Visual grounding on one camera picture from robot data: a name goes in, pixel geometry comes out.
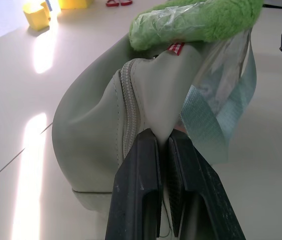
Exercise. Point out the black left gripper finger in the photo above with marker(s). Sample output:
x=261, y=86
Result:
x=133, y=185
x=201, y=185

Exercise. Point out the pale green zip pouch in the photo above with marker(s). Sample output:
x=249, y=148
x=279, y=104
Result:
x=93, y=140

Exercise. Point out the yellow plastic box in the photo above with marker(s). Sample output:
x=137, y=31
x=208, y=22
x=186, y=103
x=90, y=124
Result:
x=74, y=3

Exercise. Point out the yellow plastic cup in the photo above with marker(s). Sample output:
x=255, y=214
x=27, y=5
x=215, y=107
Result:
x=36, y=17

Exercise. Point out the blue white striped stick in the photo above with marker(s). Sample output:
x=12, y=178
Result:
x=49, y=4

